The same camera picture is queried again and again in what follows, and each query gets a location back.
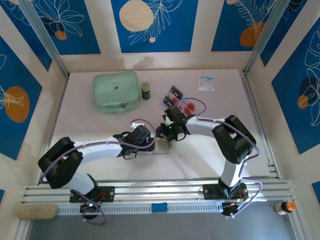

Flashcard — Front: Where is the blue bone-shaped clip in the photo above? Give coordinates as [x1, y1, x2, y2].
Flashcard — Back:
[151, 202, 168, 213]

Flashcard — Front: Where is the brown bottle with orange cap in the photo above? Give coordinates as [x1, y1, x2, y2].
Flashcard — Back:
[274, 201, 297, 216]

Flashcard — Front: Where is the aluminium table side rail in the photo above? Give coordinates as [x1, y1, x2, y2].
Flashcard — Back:
[239, 71, 282, 181]

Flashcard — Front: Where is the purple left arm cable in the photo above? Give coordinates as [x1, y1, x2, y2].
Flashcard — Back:
[39, 119, 157, 226]

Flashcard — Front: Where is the black controller board with wires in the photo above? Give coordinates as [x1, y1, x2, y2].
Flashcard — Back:
[221, 201, 242, 218]
[79, 201, 101, 214]

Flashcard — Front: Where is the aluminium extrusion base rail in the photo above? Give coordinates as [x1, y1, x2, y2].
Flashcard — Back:
[21, 178, 297, 205]

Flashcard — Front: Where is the grey slotted cable duct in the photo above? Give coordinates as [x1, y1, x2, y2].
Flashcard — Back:
[57, 203, 226, 216]

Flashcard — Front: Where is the dark jar with green lid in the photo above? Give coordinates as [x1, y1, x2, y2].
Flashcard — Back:
[140, 82, 152, 101]

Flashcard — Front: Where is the clear box with red balls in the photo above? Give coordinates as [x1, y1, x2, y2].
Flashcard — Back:
[159, 85, 200, 117]

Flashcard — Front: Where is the mint green zip pouch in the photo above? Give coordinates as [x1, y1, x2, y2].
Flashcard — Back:
[92, 71, 141, 115]

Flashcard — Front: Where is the white and blue packet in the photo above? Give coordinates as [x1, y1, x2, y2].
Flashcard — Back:
[198, 76, 216, 92]

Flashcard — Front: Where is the beige foam pad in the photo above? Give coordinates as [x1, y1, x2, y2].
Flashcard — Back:
[16, 204, 59, 221]

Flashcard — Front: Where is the aluminium corner post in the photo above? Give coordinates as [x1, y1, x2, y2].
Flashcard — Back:
[19, 0, 70, 78]
[242, 0, 291, 74]

